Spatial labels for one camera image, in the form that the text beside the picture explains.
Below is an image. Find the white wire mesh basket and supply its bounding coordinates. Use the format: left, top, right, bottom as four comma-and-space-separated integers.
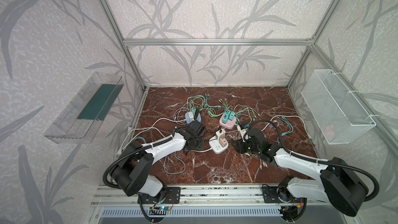
301, 69, 376, 145

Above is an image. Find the pink charger plug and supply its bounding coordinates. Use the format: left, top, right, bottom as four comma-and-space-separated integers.
219, 138, 228, 147

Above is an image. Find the thick white power cord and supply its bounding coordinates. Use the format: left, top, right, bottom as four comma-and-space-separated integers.
119, 117, 187, 150

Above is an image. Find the thin white usb cable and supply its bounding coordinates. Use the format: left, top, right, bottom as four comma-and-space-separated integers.
173, 107, 189, 125

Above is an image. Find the pink power strip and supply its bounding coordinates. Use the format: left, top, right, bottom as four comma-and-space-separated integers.
219, 114, 236, 130

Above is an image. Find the white power strip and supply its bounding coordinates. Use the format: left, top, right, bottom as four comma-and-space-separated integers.
209, 138, 229, 154

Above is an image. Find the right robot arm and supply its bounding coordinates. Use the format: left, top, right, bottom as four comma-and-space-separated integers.
234, 128, 380, 217

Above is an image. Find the blue power strip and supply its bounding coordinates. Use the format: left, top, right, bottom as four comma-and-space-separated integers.
185, 112, 202, 124

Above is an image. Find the clear plastic wall shelf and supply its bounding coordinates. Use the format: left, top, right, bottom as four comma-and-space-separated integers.
44, 72, 124, 144

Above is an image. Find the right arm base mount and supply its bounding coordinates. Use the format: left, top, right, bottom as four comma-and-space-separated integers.
261, 184, 301, 205

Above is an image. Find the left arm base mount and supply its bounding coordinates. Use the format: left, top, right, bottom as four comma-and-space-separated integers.
139, 186, 181, 204

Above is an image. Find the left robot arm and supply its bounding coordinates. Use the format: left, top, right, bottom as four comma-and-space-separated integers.
102, 120, 206, 200

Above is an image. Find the white charger plug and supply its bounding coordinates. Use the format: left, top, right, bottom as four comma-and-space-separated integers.
216, 128, 226, 141

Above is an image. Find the light green usb cable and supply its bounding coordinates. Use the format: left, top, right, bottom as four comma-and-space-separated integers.
186, 94, 224, 117

